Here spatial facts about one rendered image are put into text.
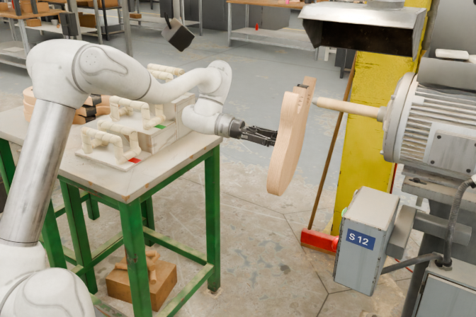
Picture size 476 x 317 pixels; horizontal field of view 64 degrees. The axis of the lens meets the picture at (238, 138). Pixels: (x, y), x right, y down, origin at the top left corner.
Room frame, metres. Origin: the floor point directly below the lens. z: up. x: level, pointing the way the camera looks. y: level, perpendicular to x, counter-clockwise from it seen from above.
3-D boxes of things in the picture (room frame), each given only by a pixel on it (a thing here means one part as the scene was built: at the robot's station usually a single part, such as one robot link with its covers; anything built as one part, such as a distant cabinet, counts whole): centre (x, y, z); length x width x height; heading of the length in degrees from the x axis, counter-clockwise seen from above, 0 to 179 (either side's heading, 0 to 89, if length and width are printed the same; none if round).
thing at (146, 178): (1.46, 0.48, 0.55); 0.62 x 0.58 x 0.76; 59
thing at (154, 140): (1.48, 0.42, 0.98); 0.27 x 0.16 x 0.09; 63
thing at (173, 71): (1.66, 0.32, 1.20); 0.20 x 0.03 x 0.03; 62
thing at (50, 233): (1.39, 0.84, 0.45); 0.05 x 0.05 x 0.90; 59
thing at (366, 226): (0.74, -0.39, 0.99); 0.24 x 0.21 x 0.26; 59
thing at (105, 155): (1.34, 0.49, 0.94); 0.27 x 0.15 x 0.01; 63
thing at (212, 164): (1.53, 0.12, 0.45); 0.05 x 0.05 x 0.90; 59
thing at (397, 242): (0.79, -0.43, 1.02); 0.19 x 0.04 x 0.04; 149
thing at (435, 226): (0.81, -0.53, 1.02); 0.13 x 0.04 x 0.04; 59
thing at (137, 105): (1.44, 0.44, 1.12); 0.20 x 0.03 x 0.03; 62
